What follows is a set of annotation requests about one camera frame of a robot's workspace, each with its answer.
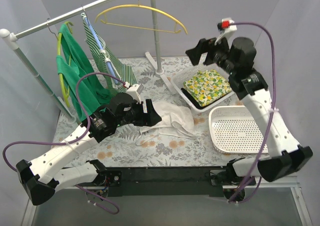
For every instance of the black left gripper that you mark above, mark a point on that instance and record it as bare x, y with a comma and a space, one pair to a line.
144, 113

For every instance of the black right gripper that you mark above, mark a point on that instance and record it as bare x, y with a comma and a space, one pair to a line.
208, 50

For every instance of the yellow plastic hanger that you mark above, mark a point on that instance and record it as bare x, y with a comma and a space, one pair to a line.
158, 16

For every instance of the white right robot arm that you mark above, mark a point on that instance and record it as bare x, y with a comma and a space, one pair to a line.
285, 154

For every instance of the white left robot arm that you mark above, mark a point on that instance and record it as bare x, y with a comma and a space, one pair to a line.
43, 176

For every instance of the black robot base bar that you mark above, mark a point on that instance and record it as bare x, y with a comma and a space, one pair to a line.
169, 181

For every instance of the green white striped tank top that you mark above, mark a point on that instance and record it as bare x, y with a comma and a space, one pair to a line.
125, 71

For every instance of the light blue plastic hanger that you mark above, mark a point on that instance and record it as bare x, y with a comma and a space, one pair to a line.
111, 69

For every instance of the lime green plastic hanger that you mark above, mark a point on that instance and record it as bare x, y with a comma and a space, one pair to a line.
65, 88

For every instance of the white rectangular plastic basket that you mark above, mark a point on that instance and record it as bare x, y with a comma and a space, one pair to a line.
184, 75

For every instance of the lemon print folded cloth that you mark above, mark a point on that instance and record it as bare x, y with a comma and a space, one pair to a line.
206, 87

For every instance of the floral fern patterned tablecloth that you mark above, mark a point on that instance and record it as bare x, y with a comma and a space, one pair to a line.
121, 150

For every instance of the white oval perforated basket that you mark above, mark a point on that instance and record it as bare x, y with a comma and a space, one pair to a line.
234, 131

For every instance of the white metal clothes rack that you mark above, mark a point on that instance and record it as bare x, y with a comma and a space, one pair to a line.
11, 39

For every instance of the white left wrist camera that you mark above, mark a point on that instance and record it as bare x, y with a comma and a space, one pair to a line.
135, 92

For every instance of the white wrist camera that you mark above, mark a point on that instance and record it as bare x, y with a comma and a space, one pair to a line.
226, 29
135, 92

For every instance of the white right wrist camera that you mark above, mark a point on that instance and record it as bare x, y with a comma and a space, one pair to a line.
226, 29

